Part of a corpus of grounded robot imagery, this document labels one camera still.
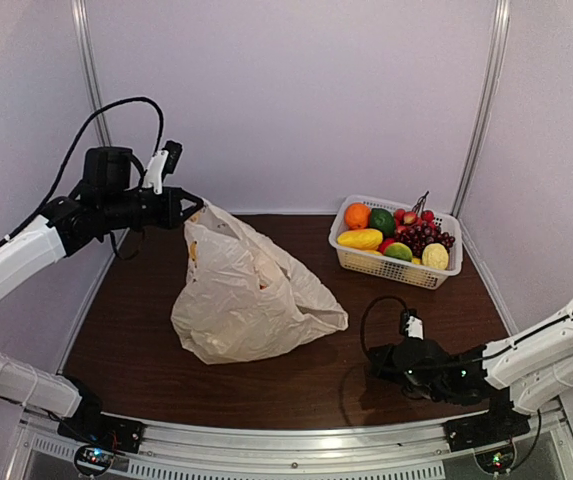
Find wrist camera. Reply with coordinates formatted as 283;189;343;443
142;140;183;195
399;309;424;340

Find left black cable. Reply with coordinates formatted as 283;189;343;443
0;96;166;266

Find orange in basket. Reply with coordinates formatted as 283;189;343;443
344;203;371;230

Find green lime in basket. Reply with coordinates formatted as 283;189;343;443
369;208;397;238

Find red cherries in basket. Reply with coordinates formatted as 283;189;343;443
393;209;435;226

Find red apple in basket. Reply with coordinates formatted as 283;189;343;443
378;238;395;255

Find white plastic basket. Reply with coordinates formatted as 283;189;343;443
328;194;463;290

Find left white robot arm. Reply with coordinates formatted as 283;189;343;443
0;141;204;444

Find yellow lemon in basket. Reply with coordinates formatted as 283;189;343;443
421;243;450;270

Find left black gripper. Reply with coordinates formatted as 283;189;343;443
100;185;203;230

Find left aluminium corner post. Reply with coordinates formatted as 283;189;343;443
70;0;135;224

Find beige plastic bag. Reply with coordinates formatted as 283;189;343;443
170;203;349;365

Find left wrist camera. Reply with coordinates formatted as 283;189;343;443
142;140;183;195

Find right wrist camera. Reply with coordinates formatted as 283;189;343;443
399;309;424;340

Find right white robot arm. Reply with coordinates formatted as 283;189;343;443
362;298;573;442

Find red grape bunch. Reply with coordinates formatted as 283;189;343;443
393;191;456;257

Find right aluminium corner post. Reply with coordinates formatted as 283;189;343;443
451;0;511;218

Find aluminium corner post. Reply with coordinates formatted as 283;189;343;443
451;0;511;218
70;0;135;224

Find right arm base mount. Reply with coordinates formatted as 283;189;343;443
443;412;530;476

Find right black cable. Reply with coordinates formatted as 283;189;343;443
359;295;417;361

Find black cable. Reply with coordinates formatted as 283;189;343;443
359;295;417;361
0;96;166;266

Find green yellow mango in basket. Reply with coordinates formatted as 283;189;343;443
384;242;413;262

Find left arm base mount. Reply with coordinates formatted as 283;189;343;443
48;407;145;478

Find aluminium front rail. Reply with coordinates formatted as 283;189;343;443
5;394;573;480

